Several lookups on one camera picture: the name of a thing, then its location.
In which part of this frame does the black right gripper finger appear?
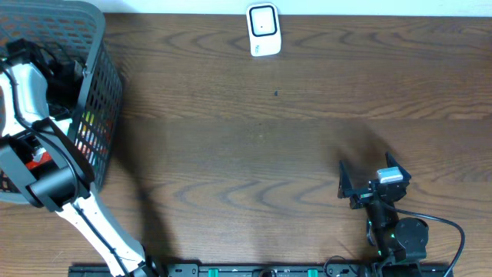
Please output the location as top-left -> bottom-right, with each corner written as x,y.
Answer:
337,161 -> 353,199
385,152 -> 411,182

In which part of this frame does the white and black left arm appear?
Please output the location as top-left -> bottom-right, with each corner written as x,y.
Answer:
1,38 -> 162,276

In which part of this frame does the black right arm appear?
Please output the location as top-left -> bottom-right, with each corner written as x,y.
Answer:
337,152 -> 429,276

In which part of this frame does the red snack packet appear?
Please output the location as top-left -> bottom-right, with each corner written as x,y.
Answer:
25,149 -> 52,170

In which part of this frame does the grey plastic mesh basket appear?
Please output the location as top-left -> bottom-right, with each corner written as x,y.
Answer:
1,1 -> 122,189

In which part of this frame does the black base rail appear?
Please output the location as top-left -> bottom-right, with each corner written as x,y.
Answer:
68,263 -> 447,277

